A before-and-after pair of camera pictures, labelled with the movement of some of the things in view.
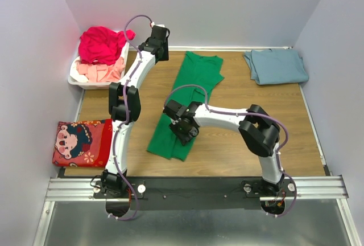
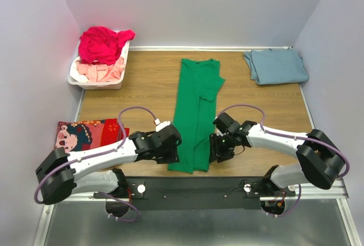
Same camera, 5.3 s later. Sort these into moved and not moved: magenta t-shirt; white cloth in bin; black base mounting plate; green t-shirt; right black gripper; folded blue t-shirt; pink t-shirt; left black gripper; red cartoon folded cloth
Moved: green t-shirt; right black gripper; left black gripper
Not moved: magenta t-shirt; red cartoon folded cloth; folded blue t-shirt; pink t-shirt; white cloth in bin; black base mounting plate
